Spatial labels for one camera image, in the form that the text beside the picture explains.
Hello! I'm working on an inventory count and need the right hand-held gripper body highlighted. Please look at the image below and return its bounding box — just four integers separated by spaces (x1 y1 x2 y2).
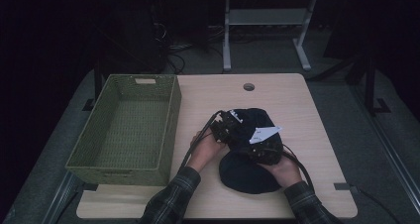
245 125 285 167

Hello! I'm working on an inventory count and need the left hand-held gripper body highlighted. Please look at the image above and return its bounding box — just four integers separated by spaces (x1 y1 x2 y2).
209 108 246 144

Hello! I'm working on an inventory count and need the dark knit hat fishbone print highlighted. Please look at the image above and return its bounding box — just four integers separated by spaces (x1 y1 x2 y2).
218 107 285 195

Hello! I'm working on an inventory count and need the green woven basket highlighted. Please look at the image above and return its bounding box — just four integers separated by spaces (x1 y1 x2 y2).
64 73 182 187

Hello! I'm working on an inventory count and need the person's left hand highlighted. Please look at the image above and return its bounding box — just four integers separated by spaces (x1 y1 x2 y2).
185 129 230 174

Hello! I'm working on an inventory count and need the person's right hand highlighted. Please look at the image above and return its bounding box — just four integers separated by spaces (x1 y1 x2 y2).
257 151 304 189

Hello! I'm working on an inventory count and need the left hand-held gripper black cable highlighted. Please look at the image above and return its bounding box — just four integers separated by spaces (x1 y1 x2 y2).
179 110 224 168

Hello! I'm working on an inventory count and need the hand-held gripper black cable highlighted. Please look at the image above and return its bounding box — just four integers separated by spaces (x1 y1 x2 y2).
280 144 315 190
179 110 224 168

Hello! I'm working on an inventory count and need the right hand-held gripper black cable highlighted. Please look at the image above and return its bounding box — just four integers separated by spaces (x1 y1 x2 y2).
280 144 315 190

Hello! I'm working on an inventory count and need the tangle of floor cables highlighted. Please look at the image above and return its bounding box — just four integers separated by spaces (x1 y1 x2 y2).
153 20 226 74

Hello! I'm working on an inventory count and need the black stand post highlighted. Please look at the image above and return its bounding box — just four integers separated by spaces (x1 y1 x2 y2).
362 54 392 117
81 59 104 112

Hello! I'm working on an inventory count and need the white metal stand frame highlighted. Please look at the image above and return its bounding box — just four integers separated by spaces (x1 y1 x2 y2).
222 0 319 72

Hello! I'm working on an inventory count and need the metal floor rail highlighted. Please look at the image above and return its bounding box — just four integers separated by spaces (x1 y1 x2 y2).
350 84 420 216
40 170 83 224

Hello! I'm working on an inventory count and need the black floor cable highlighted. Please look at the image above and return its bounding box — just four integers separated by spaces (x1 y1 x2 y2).
350 185 402 224

